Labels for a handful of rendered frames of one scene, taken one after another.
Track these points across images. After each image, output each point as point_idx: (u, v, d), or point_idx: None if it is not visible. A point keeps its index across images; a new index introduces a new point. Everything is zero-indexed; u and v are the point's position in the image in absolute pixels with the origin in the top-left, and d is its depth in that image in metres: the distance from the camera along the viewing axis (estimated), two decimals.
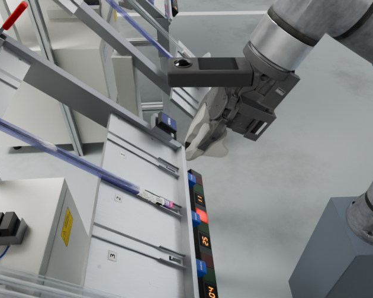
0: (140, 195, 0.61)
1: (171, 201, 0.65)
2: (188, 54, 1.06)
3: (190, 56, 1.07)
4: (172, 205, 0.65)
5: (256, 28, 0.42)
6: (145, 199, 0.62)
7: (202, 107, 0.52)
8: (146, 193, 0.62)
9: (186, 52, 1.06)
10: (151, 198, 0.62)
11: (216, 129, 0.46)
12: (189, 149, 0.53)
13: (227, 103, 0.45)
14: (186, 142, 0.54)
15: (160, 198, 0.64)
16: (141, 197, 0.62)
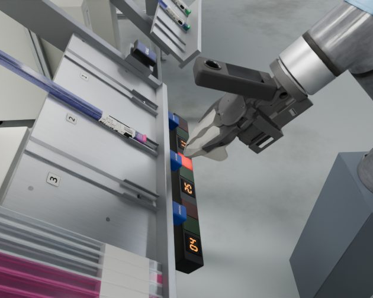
0: (102, 121, 0.48)
1: (145, 135, 0.52)
2: None
3: None
4: (145, 139, 0.52)
5: (288, 48, 0.44)
6: (111, 128, 0.49)
7: (211, 112, 0.53)
8: (111, 119, 0.49)
9: None
10: (118, 127, 0.49)
11: (228, 136, 0.47)
12: (190, 146, 0.54)
13: (245, 112, 0.46)
14: (188, 145, 0.54)
15: (129, 129, 0.51)
16: (105, 125, 0.49)
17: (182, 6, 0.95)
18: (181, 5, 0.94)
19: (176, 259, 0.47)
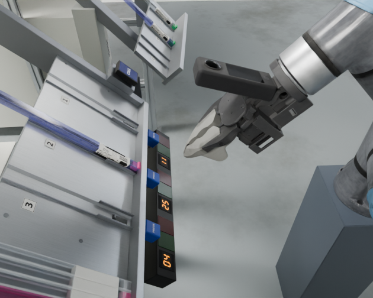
0: (99, 152, 0.53)
1: (139, 162, 0.57)
2: (161, 12, 0.96)
3: (165, 15, 0.97)
4: (140, 166, 0.56)
5: (288, 48, 0.44)
6: (107, 157, 0.54)
7: (211, 112, 0.53)
8: (107, 150, 0.53)
9: (160, 10, 0.96)
10: (114, 156, 0.54)
11: (228, 136, 0.47)
12: (190, 146, 0.54)
13: (245, 112, 0.46)
14: (188, 145, 0.54)
15: (125, 157, 0.55)
16: (102, 155, 0.53)
17: (168, 22, 0.97)
18: (167, 20, 0.97)
19: (149, 275, 0.50)
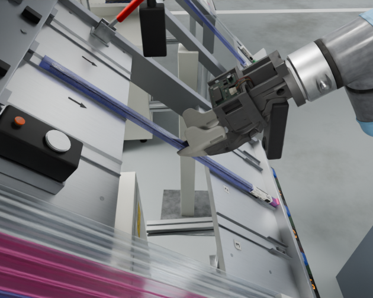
0: (253, 192, 0.63)
1: (277, 198, 0.67)
2: (246, 50, 1.06)
3: (248, 52, 1.07)
4: (279, 202, 0.66)
5: None
6: (257, 196, 0.64)
7: (227, 144, 0.50)
8: (258, 190, 0.63)
9: (245, 48, 1.06)
10: (263, 196, 0.64)
11: None
12: None
13: None
14: (190, 151, 0.54)
15: (268, 195, 0.66)
16: (253, 194, 0.64)
17: (251, 58, 1.08)
18: (250, 57, 1.08)
19: None
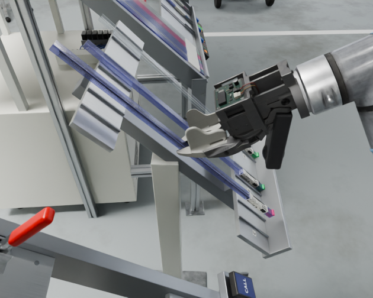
0: (248, 200, 0.63)
1: (273, 210, 0.66)
2: None
3: None
4: (274, 214, 0.66)
5: None
6: (253, 205, 0.63)
7: (226, 148, 0.50)
8: (254, 199, 0.63)
9: None
10: (259, 205, 0.63)
11: None
12: None
13: None
14: (190, 151, 0.54)
15: (264, 205, 0.65)
16: (249, 203, 0.63)
17: (249, 152, 0.84)
18: (249, 151, 0.84)
19: None
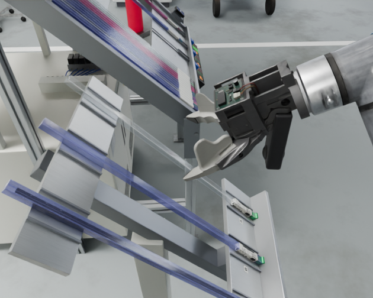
0: None
1: None
2: (240, 205, 0.72)
3: (244, 206, 0.73)
4: None
5: None
6: None
7: (235, 154, 0.48)
8: None
9: (238, 203, 0.72)
10: None
11: None
12: (197, 121, 0.58)
13: None
14: (196, 174, 0.49)
15: None
16: None
17: (247, 214, 0.74)
18: (247, 213, 0.73)
19: None
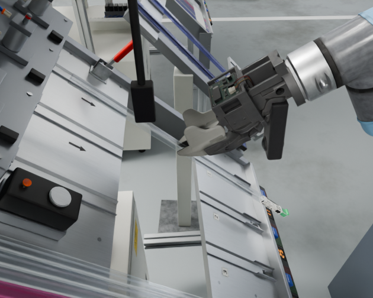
0: None
1: None
2: (270, 203, 0.66)
3: (273, 203, 0.67)
4: None
5: None
6: None
7: (226, 144, 0.50)
8: None
9: (267, 201, 0.65)
10: None
11: None
12: None
13: None
14: (190, 151, 0.54)
15: None
16: None
17: (277, 211, 0.67)
18: (277, 210, 0.67)
19: None
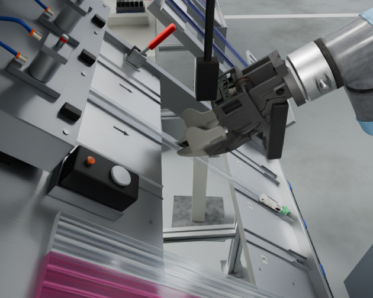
0: None
1: None
2: (270, 201, 0.66)
3: (273, 201, 0.67)
4: None
5: None
6: None
7: (227, 144, 0.50)
8: None
9: (267, 199, 0.66)
10: None
11: None
12: None
13: None
14: (190, 151, 0.54)
15: None
16: None
17: (277, 209, 0.67)
18: (277, 207, 0.67)
19: None
